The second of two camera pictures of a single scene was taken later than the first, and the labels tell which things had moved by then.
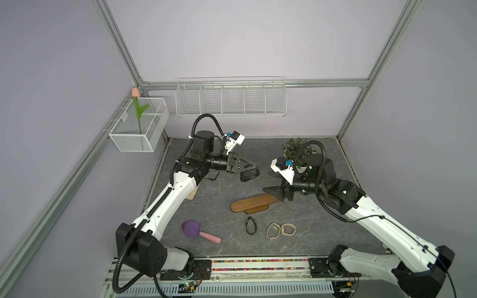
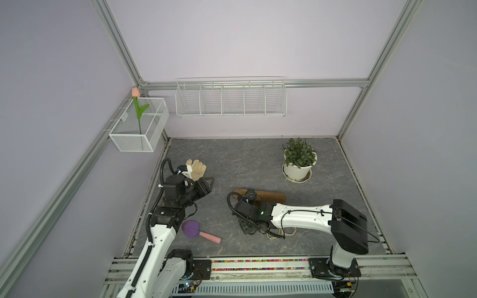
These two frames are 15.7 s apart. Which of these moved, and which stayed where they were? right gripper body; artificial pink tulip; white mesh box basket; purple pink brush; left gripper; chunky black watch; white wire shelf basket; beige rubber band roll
Moved: left gripper; chunky black watch; right gripper body
Stayed: artificial pink tulip; white mesh box basket; white wire shelf basket; beige rubber band roll; purple pink brush
